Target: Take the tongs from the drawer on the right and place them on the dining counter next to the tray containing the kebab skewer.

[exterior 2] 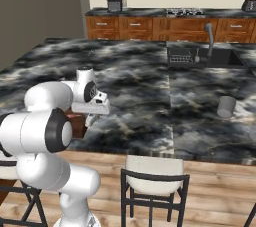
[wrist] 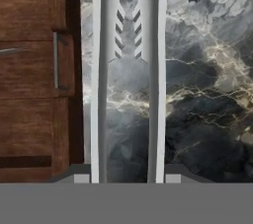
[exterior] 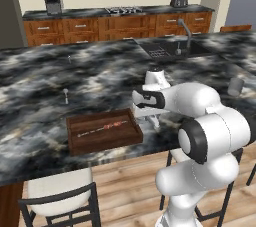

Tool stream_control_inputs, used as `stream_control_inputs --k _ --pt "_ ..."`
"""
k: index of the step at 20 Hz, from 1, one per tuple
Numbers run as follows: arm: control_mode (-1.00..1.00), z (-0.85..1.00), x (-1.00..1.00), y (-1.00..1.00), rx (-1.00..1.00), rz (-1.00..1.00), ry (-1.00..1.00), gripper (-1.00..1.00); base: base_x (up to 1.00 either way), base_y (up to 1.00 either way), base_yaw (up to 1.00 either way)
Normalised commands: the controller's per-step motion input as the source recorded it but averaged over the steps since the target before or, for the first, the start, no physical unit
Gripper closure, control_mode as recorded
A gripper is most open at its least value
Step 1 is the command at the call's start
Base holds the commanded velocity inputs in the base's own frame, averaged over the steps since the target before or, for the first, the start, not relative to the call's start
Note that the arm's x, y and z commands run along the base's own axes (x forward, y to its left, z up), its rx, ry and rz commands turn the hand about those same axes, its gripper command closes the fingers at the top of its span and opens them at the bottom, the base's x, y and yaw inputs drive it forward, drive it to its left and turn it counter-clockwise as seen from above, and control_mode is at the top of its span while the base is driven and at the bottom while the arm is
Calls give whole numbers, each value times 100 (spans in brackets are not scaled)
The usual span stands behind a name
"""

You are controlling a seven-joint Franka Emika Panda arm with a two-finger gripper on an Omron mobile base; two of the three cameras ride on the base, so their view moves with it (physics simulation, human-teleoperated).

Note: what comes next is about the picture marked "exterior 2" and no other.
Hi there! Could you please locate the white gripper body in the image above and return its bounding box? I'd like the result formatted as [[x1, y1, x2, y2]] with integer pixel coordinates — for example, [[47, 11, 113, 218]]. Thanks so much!
[[70, 98, 111, 116]]

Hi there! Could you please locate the dark dish rack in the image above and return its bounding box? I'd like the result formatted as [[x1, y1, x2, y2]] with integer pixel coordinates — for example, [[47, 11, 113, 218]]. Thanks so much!
[[168, 46, 201, 66]]

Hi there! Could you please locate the brown base cupboard run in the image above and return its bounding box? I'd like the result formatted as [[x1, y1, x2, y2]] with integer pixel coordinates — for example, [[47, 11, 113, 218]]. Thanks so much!
[[85, 15, 256, 44]]

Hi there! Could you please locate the black coffee machine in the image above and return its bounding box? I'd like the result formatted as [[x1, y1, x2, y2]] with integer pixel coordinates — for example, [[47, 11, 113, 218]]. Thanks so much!
[[105, 0, 124, 14]]

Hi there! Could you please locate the steel hob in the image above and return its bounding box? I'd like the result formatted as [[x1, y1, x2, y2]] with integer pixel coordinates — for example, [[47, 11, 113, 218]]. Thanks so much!
[[165, 7, 205, 18]]

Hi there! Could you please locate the grey cup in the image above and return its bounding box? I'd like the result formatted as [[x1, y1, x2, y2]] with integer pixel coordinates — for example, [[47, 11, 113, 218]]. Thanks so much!
[[216, 95, 237, 120]]

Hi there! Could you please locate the grey tap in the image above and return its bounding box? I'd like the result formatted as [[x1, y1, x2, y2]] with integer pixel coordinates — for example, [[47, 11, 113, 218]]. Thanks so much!
[[204, 22, 215, 59]]

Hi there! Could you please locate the dark sink basin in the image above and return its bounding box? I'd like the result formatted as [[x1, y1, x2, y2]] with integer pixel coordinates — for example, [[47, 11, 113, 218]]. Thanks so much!
[[166, 41, 246, 69]]

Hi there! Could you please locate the black toaster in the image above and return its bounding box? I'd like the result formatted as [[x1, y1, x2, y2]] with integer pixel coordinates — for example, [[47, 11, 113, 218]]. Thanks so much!
[[241, 0, 256, 13]]

